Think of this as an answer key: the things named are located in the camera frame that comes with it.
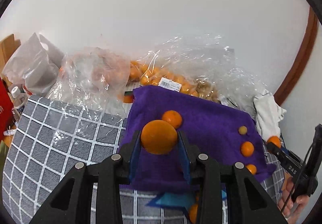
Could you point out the large orange top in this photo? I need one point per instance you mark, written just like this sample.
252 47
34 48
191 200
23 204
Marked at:
158 137

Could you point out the clear plastic bag left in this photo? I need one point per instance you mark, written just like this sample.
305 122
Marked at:
93 78

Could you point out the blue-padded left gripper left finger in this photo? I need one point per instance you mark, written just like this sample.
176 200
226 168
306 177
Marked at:
129 153

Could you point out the red box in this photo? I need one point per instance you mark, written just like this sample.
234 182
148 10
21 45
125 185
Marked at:
6 106

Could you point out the purple towel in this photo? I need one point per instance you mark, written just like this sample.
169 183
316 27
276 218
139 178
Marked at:
210 126

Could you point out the person's right hand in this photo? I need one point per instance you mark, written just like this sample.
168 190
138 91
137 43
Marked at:
290 212

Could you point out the clear plastic bag of oranges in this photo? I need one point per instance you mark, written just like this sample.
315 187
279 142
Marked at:
202 67

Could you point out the small tan fruit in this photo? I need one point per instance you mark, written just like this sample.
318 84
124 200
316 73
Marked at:
242 130

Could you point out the grey checkered bedsheet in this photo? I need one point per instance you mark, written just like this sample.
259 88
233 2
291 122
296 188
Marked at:
52 137

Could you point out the small orange towel edge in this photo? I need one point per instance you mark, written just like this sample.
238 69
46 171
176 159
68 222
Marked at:
252 168

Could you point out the white crumpled cloth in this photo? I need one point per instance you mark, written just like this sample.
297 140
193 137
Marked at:
268 115

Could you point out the blue cloth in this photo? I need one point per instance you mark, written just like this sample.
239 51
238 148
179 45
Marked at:
182 201

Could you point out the white plastic bottle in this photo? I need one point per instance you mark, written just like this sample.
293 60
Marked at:
20 100

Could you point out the large center orange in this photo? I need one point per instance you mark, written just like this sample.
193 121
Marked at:
193 212

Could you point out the brown wooden door frame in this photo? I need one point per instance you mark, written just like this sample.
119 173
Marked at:
301 59

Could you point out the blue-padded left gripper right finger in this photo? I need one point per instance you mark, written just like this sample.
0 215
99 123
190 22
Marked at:
188 156

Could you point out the grey plastic bag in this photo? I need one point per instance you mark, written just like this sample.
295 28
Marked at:
35 65

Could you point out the small orange on towel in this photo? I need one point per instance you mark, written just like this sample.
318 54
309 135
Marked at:
247 149

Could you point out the large orange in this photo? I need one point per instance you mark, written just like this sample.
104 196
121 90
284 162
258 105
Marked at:
193 212
158 137

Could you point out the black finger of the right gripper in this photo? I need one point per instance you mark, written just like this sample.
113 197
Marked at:
288 160

